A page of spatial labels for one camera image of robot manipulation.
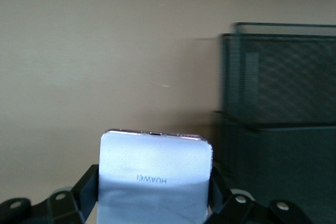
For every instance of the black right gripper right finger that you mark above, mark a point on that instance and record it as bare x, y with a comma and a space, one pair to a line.
221, 203

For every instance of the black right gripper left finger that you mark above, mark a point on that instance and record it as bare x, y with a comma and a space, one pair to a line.
84, 192

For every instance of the white Huawei phone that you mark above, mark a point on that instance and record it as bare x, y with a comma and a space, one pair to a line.
155, 158

